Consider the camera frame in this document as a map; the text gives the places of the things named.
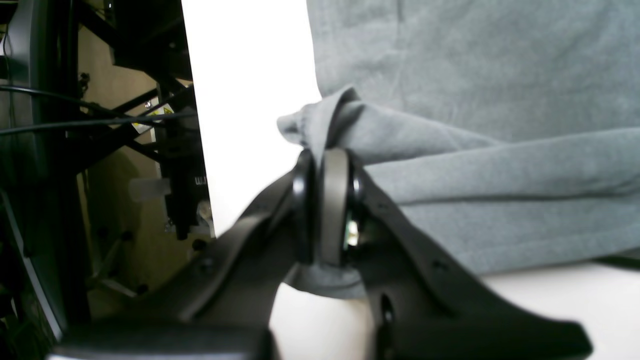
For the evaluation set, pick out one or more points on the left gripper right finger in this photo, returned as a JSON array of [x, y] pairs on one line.
[[426, 306]]

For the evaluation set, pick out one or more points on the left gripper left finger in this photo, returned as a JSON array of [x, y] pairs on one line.
[[235, 279]]

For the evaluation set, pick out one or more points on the dark grey T-shirt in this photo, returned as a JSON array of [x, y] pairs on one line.
[[507, 130]]

